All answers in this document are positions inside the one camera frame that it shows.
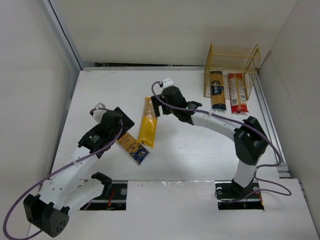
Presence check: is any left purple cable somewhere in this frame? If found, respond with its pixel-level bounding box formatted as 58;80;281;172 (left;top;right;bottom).
2;107;125;240

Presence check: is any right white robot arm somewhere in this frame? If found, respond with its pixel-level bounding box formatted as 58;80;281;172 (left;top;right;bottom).
151;83;270;194

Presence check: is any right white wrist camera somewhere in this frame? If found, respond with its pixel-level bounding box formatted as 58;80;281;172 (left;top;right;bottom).
159;77;175;89

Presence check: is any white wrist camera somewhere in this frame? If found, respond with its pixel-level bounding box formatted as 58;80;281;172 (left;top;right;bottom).
159;77;175;89
89;102;107;124

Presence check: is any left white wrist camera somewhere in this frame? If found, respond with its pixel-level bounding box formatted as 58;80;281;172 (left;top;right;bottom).
89;102;107;124

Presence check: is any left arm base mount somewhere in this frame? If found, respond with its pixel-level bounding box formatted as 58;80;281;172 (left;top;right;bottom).
80;180;128;211

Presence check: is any yellow spaghetti bag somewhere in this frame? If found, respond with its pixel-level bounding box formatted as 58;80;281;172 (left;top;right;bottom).
137;97;158;148

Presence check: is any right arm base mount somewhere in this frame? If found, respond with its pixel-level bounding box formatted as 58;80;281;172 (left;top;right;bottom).
214;180;264;211

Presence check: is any purple cable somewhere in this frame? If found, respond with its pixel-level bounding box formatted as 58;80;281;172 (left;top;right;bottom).
151;81;293;203
2;107;125;240

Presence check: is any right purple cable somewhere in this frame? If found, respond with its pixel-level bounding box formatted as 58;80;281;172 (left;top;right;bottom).
151;81;293;203

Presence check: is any yellow wire shelf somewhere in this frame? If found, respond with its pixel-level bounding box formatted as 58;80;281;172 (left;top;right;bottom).
203;41;262;102

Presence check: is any orange blue pasta bag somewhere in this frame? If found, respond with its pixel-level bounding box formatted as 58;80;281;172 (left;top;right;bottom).
117;132;150;165

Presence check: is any red white spaghetti bag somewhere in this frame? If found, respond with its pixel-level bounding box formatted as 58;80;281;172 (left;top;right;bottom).
228;73;249;114

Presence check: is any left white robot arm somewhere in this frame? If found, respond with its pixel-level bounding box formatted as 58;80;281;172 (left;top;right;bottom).
23;106;135;238

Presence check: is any dark blue spaghetti bag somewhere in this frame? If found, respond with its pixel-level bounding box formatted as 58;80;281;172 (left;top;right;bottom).
209;71;227;111

